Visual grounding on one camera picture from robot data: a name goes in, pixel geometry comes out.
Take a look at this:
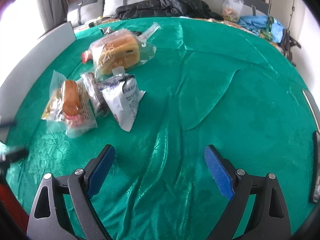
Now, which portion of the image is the sausage bun snack packet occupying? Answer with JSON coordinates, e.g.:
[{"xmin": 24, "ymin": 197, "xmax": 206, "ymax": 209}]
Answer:
[{"xmin": 41, "ymin": 71, "xmax": 97, "ymax": 138}]

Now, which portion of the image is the brown cake clear packet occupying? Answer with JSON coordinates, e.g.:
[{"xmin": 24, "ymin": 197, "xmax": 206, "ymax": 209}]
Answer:
[{"xmin": 81, "ymin": 72, "xmax": 110, "ymax": 117}]

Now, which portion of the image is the bread loaf clear bag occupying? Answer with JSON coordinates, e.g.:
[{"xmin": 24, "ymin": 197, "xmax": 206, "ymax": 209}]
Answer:
[{"xmin": 81, "ymin": 29, "xmax": 157, "ymax": 77}]

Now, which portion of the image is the white cardboard box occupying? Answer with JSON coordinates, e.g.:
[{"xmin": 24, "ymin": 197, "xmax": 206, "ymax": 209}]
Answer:
[{"xmin": 0, "ymin": 21, "xmax": 77, "ymax": 143}]

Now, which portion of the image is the grey window curtain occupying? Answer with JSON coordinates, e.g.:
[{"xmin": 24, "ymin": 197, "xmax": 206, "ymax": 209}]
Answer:
[{"xmin": 37, "ymin": 0, "xmax": 68, "ymax": 32}]

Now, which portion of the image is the grey cushion far left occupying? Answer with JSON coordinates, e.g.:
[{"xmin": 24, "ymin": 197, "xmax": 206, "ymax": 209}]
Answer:
[{"xmin": 67, "ymin": 0, "xmax": 104, "ymax": 28}]

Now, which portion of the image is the green satin tablecloth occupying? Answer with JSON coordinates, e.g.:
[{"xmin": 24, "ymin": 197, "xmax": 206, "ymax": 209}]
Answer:
[{"xmin": 7, "ymin": 18, "xmax": 316, "ymax": 239}]

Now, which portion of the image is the blue cloth pile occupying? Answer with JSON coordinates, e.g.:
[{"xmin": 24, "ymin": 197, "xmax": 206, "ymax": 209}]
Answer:
[{"xmin": 237, "ymin": 15, "xmax": 285, "ymax": 43}]

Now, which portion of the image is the black puffer jacket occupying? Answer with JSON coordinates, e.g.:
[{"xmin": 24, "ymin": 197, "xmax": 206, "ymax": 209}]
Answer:
[{"xmin": 114, "ymin": 0, "xmax": 223, "ymax": 21}]

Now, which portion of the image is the clear plastic snack bag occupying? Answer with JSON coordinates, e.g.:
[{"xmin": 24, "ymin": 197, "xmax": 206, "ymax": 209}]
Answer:
[{"xmin": 222, "ymin": 0, "xmax": 244, "ymax": 22}]

